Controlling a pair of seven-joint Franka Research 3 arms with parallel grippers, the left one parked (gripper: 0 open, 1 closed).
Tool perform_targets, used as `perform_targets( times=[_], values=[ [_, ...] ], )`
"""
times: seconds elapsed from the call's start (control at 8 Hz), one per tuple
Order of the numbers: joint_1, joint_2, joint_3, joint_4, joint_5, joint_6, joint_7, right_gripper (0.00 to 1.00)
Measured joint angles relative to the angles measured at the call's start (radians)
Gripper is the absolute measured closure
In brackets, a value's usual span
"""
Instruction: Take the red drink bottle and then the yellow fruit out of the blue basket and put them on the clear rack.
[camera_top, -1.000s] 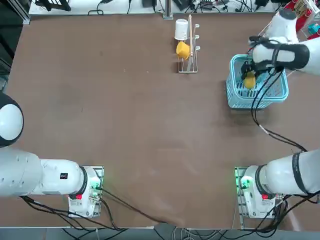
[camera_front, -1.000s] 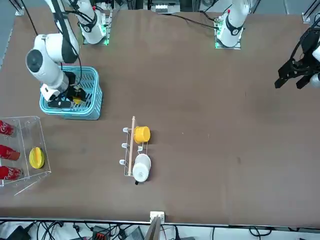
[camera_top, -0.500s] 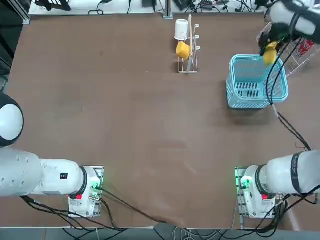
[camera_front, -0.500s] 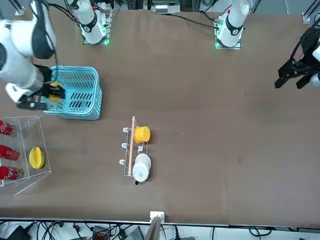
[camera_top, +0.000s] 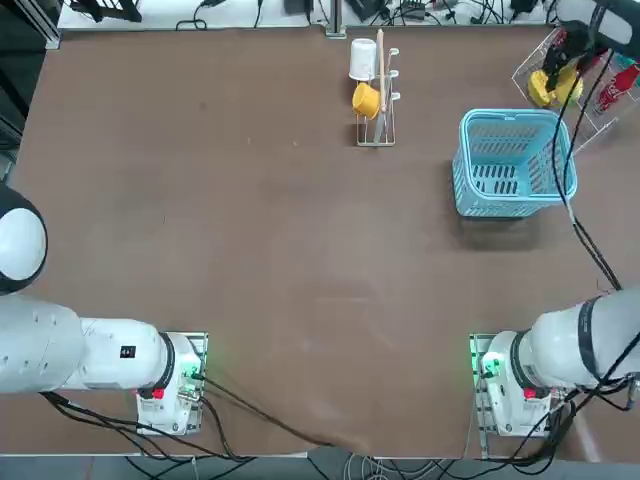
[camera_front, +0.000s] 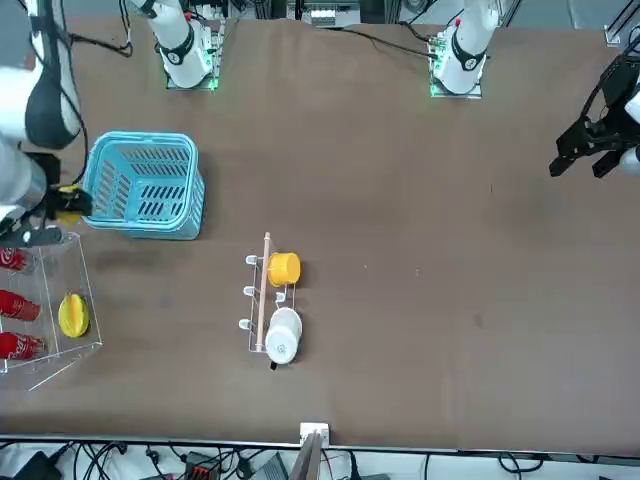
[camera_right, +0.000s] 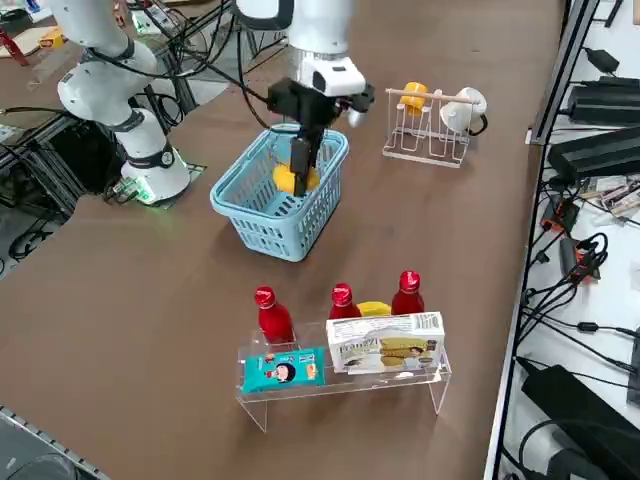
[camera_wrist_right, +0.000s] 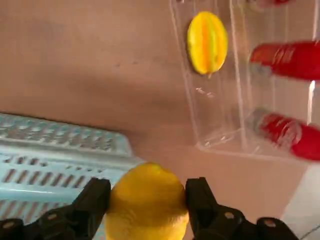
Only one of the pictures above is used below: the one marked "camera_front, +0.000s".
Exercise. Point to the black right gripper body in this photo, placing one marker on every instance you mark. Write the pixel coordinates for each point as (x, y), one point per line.
(50, 172)

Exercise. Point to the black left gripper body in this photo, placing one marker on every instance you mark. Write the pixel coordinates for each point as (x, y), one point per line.
(620, 85)

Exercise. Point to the yellow lemon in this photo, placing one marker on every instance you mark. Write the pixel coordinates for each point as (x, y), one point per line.
(70, 219)

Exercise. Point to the red drink bottle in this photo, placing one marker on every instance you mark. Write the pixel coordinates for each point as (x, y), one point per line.
(20, 346)
(20, 305)
(15, 257)

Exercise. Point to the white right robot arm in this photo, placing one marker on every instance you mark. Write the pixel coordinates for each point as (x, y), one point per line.
(180, 55)

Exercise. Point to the clear acrylic rack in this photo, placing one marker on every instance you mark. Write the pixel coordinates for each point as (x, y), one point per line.
(65, 260)

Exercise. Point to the light blue plastic basket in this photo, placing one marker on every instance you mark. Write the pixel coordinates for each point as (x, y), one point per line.
(190, 220)

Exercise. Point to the yellow green starfruit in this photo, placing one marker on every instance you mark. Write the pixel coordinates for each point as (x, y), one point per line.
(74, 316)

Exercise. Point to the yellow plastic cup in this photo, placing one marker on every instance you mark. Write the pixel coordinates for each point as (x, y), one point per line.
(285, 270)

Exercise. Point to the white cup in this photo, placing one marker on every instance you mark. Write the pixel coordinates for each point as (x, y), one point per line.
(282, 340)

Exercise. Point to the large black power brick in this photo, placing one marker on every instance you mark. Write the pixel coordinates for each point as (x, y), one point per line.
(37, 467)

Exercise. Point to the grey socket block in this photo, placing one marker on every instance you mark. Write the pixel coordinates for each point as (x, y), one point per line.
(322, 16)

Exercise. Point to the orange black hub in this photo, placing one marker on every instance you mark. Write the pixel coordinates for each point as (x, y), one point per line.
(202, 470)

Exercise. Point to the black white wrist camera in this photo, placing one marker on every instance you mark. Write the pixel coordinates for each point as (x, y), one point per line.
(42, 236)

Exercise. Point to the aluminium corner post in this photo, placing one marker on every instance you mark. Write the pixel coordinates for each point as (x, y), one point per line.
(612, 35)

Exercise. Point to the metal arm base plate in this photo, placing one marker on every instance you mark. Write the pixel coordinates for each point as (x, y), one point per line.
(475, 94)
(215, 30)

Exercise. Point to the aluminium camera post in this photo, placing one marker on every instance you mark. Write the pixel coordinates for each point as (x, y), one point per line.
(315, 432)

